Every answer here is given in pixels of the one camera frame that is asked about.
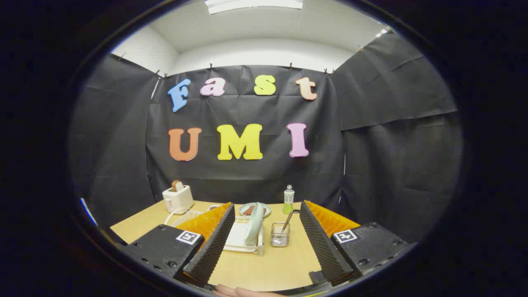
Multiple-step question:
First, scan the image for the pale green plate with meat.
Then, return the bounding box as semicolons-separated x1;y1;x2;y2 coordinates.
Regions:
239;202;272;218

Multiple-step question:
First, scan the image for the white drip tray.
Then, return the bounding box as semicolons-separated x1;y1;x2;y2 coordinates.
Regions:
225;221;260;250

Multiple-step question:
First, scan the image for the clear cutlery basket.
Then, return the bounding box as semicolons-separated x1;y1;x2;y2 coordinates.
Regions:
271;223;290;248

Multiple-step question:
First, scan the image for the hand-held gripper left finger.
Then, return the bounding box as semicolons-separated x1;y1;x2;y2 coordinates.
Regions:
120;202;236;287

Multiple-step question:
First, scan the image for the white toaster cable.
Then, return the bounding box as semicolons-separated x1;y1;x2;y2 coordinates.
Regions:
164;206;194;226

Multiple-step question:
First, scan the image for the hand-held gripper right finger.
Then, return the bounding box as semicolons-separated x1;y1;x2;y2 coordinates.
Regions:
300;200;417;285

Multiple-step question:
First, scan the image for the white wire dish rack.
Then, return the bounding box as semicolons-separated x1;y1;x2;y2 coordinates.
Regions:
171;210;265;256

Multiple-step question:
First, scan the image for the ceiling light panel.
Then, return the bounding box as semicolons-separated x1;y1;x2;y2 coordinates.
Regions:
205;0;304;15

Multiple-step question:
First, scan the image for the green tea bottle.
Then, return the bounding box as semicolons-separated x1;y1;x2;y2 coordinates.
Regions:
283;184;295;215

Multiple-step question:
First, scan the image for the white toaster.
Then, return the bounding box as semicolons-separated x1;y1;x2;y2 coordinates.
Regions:
162;185;194;214

